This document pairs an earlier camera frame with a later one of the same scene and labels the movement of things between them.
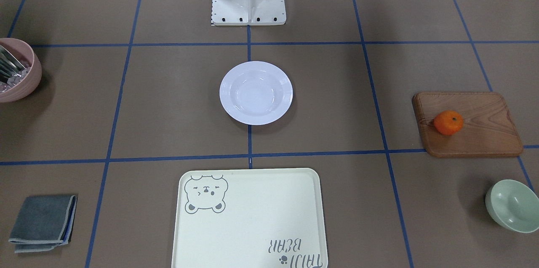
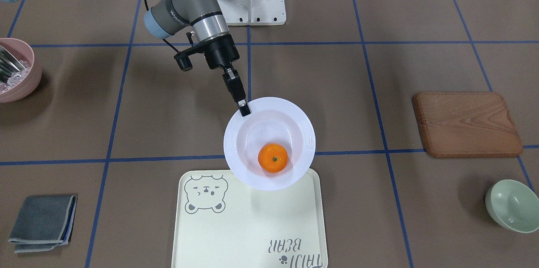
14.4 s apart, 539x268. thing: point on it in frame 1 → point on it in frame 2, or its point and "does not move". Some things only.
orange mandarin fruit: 448,123 → 273,157
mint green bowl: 514,205 does not move
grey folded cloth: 44,222 does not move
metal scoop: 9,65 does not move
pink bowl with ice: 22,84 does not move
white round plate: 256,93 → 273,120
